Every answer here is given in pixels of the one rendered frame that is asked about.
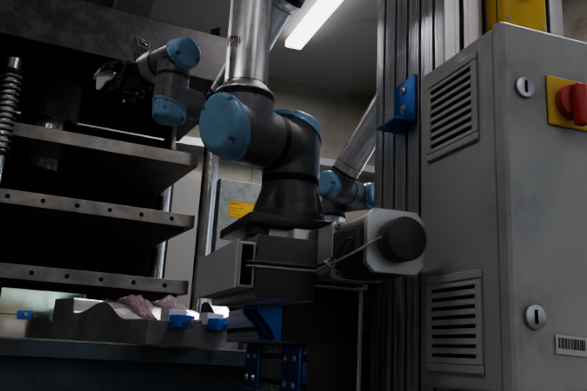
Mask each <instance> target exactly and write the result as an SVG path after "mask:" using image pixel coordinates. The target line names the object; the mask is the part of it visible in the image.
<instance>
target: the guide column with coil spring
mask: <svg viewBox="0 0 587 391"><path fill-rule="evenodd" d="M22 63H23V61H22V59H20V58H16V57H6V60H5V64H4V66H10V67H15V68H17V69H20V70H21V67H22ZM2 79H14V80H16V81H19V78H17V77H13V76H3V77H2ZM2 85H10V86H17V87H18V84H17V83H14V82H2V83H1V86H2ZM0 91H11V92H14V93H17V89H14V88H9V87H3V88H0ZM0 97H11V98H14V99H15V98H16V97H17V95H14V94H10V93H0ZM1 102H5V103H11V104H14V105H15V102H16V101H14V100H11V99H0V103H1ZM0 108H6V109H11V110H14V106H6V105H0ZM0 114H7V115H11V116H13V113H12V112H7V111H0ZM0 120H7V121H10V122H12V119H11V118H7V117H0ZM0 127H11V124H7V123H0ZM0 133H7V134H9V133H10V130H6V129H0ZM9 137H10V136H6V135H0V139H6V140H8V139H9ZM4 162H5V156H4V155H2V154H0V186H1V181H2V176H3V167H4Z"/></svg>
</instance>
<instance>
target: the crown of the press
mask: <svg viewBox="0 0 587 391"><path fill-rule="evenodd" d="M136 35H137V36H139V37H141V38H145V39H146V40H148V41H149V42H150V44H151V50H152V49H155V48H156V47H158V46H160V45H163V44H166V43H167V42H168V41H170V40H171V39H176V38H179V37H187V38H190V39H192V40H193V41H194V42H195V43H196V44H197V46H198V48H199V51H200V61H199V63H198V64H197V66H195V67H194V68H193V69H191V70H190V79H189V88H191V89H193V90H196V91H198V92H201V93H205V94H207V93H208V91H209V90H210V87H211V86H212V84H213V83H214V81H215V79H216V78H217V76H218V74H219V73H220V71H221V69H222V67H223V66H224V63H225V59H226V49H227V38H228V29H226V28H224V27H218V28H215V29H212V30H211V34H210V33H206V32H202V31H196V30H192V29H190V28H186V27H182V26H179V25H175V24H170V23H166V22H163V21H159V20H155V19H152V18H149V17H143V16H139V15H135V14H132V13H129V12H126V11H122V10H116V9H112V8H108V7H106V6H102V5H98V4H95V3H89V2H86V1H82V0H0V67H3V66H4V64H5V60H6V57H16V58H20V59H22V61H23V63H22V67H21V70H22V71H23V72H24V73H25V76H24V78H23V80H21V81H19V82H21V84H22V85H21V86H19V88H20V89H21V92H19V93H18V94H19V95H20V97H19V98H16V99H17V100H18V101H19V102H18V103H17V104H15V105H17V109H15V110H14V111H17V112H21V116H20V120H21V121H22V122H23V123H24V124H29V125H33V126H39V127H48V128H52V129H58V130H62V131H67V132H71V131H74V130H75V129H77V127H78V123H82V124H87V125H91V126H96V127H104V128H110V129H114V130H119V131H124V132H129V133H134V134H142V135H147V136H152V137H156V138H162V139H164V133H167V132H171V133H175V134H176V141H180V140H181V139H182V138H183V137H184V136H185V135H186V134H187V133H188V132H189V131H190V130H191V129H193V128H194V127H195V126H196V124H193V123H189V122H187V121H185V122H184V123H183V124H182V125H180V126H176V127H169V126H164V125H161V124H158V123H156V122H155V121H154V120H153V118H152V99H153V96H154V88H155V84H153V85H152V89H151V91H149V92H147V91H145V93H144V97H143V99H142V100H140V101H137V102H135V103H133V104H131V100H130V101H125V102H124V103H123V102H122V101H123V98H122V97H123V96H121V95H120V94H118V93H117V92H116V91H111V92H108V88H109V85H110V84H111V83H113V82H114V81H115V77H116V76H114V78H113V79H112V80H110V81H107V82H106V83H105V85H104V86H103V87H102V88H101V89H100V90H97V89H96V80H93V76H94V74H95V73H96V72H97V71H98V70H99V69H100V68H101V67H102V66H103V65H104V64H105V63H107V62H110V61H117V60H119V61H121V60H129V61H131V62H132V61H133V53H132V47H131V41H132V40H133V39H134V38H135V36H136ZM58 167H59V162H58V161H57V160H54V159H52V158H48V157H43V156H29V157H27V162H26V167H25V170H26V171H28V172H31V173H33V174H38V175H56V174H57V173H58Z"/></svg>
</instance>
